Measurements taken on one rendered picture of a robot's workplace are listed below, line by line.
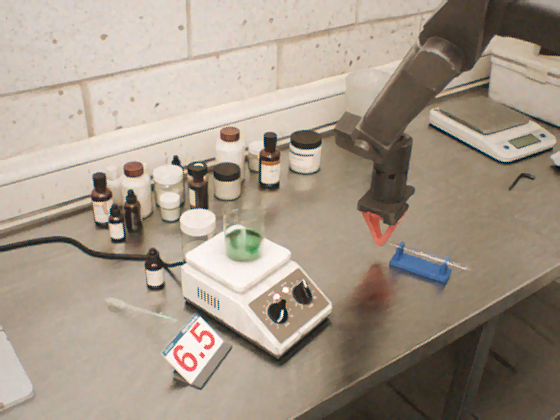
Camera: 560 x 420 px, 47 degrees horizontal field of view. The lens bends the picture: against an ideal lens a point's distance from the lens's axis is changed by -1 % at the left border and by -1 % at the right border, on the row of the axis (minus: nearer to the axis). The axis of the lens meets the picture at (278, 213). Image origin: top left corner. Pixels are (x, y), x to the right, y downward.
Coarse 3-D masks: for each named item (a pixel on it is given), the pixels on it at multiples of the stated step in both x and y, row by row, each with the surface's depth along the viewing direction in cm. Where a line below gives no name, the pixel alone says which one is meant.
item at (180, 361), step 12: (204, 324) 93; (192, 336) 91; (204, 336) 92; (216, 336) 93; (180, 348) 88; (192, 348) 89; (204, 348) 91; (180, 360) 87; (192, 360) 89; (192, 372) 88
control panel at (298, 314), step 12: (288, 276) 97; (300, 276) 98; (276, 288) 95; (288, 288) 96; (312, 288) 98; (264, 300) 93; (276, 300) 94; (288, 300) 94; (312, 300) 96; (324, 300) 97; (264, 312) 92; (288, 312) 93; (300, 312) 94; (312, 312) 95; (264, 324) 90; (276, 324) 91; (288, 324) 92; (300, 324) 93; (276, 336) 90; (288, 336) 91
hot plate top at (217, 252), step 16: (208, 240) 100; (192, 256) 97; (208, 256) 97; (272, 256) 97; (288, 256) 97; (208, 272) 94; (224, 272) 94; (240, 272) 94; (256, 272) 94; (240, 288) 91
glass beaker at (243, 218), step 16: (224, 208) 94; (240, 208) 96; (256, 208) 96; (224, 224) 93; (240, 224) 91; (256, 224) 92; (224, 240) 95; (240, 240) 93; (256, 240) 93; (224, 256) 97; (240, 256) 94; (256, 256) 95
